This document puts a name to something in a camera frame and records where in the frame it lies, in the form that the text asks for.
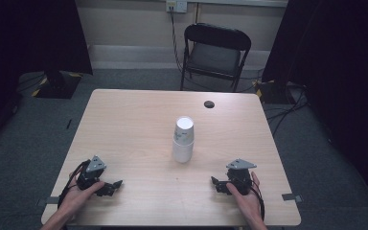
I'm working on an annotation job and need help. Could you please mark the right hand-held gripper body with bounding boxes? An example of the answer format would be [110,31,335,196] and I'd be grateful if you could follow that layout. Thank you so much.
[225,158,258,196]

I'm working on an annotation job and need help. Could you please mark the black stand base striped tape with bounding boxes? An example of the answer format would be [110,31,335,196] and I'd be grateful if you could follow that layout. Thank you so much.
[254,79,291,105]
[31,70,84,100]

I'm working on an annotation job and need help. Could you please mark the black floor cables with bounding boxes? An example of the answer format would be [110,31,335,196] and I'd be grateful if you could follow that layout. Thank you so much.
[264,81,311,137]

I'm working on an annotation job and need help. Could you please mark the black braided power cable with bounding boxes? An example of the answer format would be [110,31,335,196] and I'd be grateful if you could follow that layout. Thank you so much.
[169,4,187,75]

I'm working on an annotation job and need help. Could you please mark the plain white paper cup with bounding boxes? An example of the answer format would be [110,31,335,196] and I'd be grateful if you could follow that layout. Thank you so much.
[172,137,195,164]

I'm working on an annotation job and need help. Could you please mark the left hand-held gripper cable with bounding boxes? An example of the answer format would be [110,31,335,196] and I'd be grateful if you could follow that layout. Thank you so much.
[57,159,91,209]

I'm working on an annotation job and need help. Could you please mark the person's right hand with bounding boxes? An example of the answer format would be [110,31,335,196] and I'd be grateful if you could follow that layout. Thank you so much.
[225,171,265,222]

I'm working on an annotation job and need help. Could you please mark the right hand-held gripper cable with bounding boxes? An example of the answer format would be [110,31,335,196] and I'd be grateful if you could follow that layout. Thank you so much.
[249,180,266,222]

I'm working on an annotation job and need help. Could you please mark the white wall socket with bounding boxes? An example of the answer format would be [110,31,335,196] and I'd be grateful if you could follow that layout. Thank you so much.
[165,0,189,14]

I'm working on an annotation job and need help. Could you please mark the black curtain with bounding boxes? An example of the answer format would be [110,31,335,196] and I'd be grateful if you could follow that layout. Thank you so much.
[261,0,368,205]

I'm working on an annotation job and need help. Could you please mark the grey tape strip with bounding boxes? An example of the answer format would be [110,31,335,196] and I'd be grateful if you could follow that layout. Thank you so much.
[35,195,60,207]
[281,192,304,204]

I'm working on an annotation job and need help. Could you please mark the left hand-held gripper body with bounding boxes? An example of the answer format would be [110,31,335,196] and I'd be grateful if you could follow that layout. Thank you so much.
[76,154,107,192]

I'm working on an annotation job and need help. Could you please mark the black folding chair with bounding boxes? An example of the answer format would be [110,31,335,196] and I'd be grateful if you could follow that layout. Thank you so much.
[179,22,253,94]

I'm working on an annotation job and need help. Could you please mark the person's left hand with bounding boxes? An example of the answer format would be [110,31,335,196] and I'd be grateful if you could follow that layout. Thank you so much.
[57,172,105,219]

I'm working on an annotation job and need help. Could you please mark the hand-held gripper cable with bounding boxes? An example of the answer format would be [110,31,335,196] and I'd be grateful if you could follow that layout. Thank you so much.
[57,159,91,209]
[249,180,266,222]

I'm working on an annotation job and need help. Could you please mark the printed paper cup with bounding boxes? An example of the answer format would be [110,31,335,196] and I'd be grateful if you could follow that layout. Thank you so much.
[172,115,196,146]

